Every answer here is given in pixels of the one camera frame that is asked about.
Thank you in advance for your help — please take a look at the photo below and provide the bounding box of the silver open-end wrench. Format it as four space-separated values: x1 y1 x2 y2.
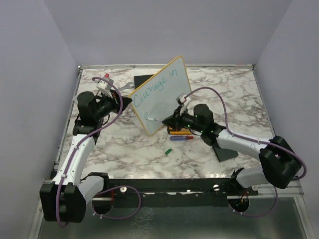
118 82 134 91

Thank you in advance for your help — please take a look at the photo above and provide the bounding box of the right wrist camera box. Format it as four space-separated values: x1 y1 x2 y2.
176 94 191 106

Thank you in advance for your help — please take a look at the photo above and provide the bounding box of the yellow framed whiteboard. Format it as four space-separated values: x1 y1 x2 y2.
129 56 191 135

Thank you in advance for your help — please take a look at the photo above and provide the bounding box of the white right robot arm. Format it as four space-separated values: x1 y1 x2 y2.
163 104 302 195

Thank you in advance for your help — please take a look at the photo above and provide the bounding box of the large black network switch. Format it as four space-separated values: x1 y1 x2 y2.
134 74 153 89

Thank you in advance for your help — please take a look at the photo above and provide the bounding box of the white green whiteboard marker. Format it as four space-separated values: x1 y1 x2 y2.
146 118 162 122

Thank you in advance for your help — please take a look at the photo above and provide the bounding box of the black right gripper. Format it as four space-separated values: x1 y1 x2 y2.
164 105 204 132

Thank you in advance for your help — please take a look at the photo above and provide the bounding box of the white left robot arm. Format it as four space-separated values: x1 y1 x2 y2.
39 90 132 223

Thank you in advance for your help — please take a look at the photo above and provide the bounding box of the yellow utility knife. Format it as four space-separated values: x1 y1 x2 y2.
167 127 191 135

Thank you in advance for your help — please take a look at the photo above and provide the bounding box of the blue red screwdriver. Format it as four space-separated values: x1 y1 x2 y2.
169 135 200 141

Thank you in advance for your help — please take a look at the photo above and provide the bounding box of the green marker cap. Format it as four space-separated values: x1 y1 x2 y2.
165 148 172 155

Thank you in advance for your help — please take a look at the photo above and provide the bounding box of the small black network switch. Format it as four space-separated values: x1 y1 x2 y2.
212 146 239 162

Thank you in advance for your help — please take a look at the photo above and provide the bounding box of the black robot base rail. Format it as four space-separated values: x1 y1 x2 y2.
93 178 258 208

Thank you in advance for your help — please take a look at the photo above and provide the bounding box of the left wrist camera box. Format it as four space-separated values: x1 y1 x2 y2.
97 77 114 97

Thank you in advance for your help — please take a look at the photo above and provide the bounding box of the small white square device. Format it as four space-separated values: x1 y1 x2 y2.
73 95 78 104

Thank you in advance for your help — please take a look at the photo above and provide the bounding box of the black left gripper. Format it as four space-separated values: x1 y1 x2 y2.
94 89 133 120

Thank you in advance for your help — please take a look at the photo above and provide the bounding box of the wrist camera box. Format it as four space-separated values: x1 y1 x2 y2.
176 94 191 106
97 77 114 97

